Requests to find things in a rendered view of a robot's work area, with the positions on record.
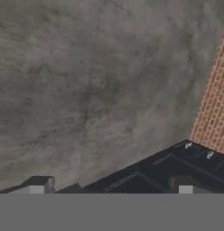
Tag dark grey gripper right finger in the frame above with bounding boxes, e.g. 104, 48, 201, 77
169, 175, 220, 194

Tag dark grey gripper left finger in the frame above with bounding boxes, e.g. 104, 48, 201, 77
0, 175, 56, 194

